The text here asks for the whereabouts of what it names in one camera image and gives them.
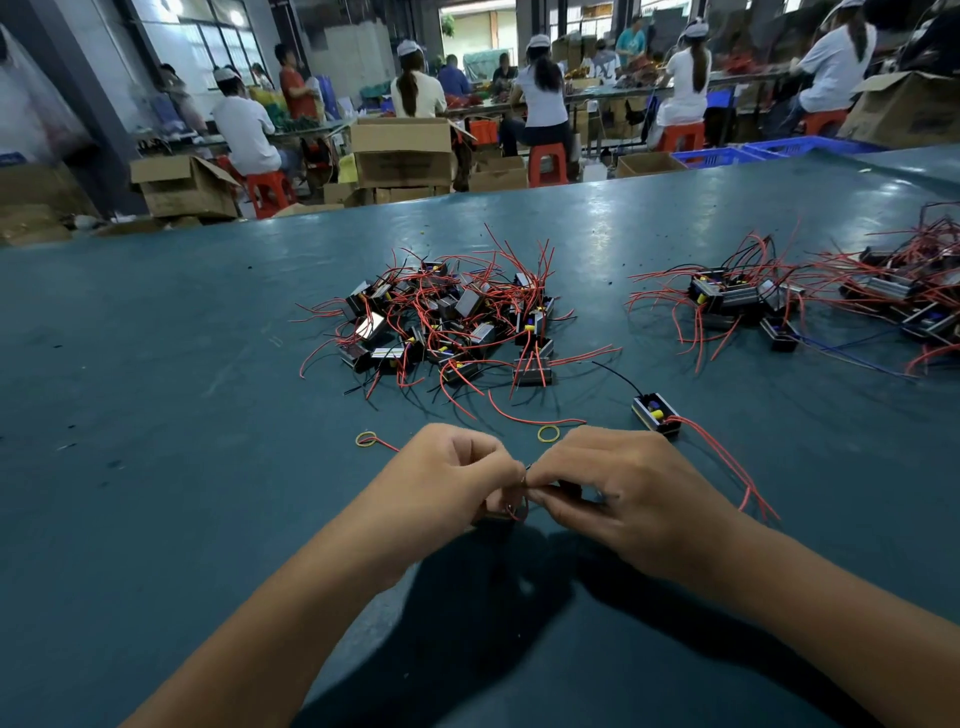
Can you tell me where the person's right hand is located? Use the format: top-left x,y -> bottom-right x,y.
525,426 -> 752,587

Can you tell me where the person's left hand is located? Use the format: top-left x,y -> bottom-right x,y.
342,423 -> 530,590

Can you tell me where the central pile of wired modules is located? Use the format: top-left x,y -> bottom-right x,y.
297,232 -> 620,429

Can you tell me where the person's right forearm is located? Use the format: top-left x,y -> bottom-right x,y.
705,525 -> 960,728

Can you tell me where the person's left forearm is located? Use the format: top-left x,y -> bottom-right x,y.
127,540 -> 407,728

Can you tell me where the low cardboard box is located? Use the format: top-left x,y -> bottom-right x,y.
468,156 -> 530,194

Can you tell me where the shallow cardboard box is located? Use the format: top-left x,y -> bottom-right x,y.
615,151 -> 689,179

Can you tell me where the large closed cardboard box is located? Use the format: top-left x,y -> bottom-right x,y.
351,118 -> 455,188

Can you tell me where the blue plastic crate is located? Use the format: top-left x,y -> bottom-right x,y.
672,147 -> 770,168
742,136 -> 884,159

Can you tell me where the open cardboard box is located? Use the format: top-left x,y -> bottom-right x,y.
130,154 -> 242,221

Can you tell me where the tilted cardboard box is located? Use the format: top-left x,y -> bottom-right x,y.
840,72 -> 960,150

